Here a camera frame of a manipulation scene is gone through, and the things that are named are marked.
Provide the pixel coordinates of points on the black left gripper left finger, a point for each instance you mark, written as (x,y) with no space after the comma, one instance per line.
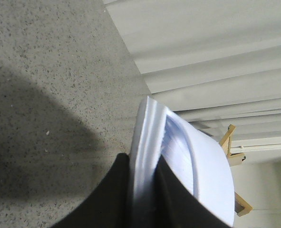
(105,207)

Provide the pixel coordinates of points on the beige pleated curtain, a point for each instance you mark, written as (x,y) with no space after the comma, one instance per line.
(213,62)

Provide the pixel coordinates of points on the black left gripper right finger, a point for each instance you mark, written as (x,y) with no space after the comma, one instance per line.
(209,206)

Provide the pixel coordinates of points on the light blue slipper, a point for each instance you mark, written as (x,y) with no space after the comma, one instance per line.
(161,133)

